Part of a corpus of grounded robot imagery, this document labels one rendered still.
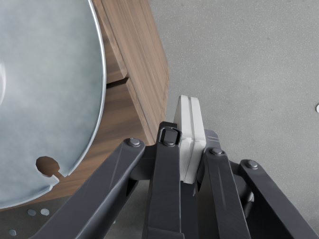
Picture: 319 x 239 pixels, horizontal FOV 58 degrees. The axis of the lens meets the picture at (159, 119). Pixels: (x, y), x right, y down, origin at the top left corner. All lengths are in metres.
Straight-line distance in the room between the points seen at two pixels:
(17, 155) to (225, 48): 0.43
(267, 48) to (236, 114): 0.15
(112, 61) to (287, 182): 0.60
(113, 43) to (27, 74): 0.07
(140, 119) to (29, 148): 0.10
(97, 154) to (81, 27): 0.11
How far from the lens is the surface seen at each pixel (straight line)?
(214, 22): 0.58
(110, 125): 0.25
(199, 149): 0.16
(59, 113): 0.25
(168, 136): 0.15
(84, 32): 0.22
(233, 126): 0.64
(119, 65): 0.23
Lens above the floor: 0.57
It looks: 65 degrees down
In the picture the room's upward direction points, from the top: 172 degrees counter-clockwise
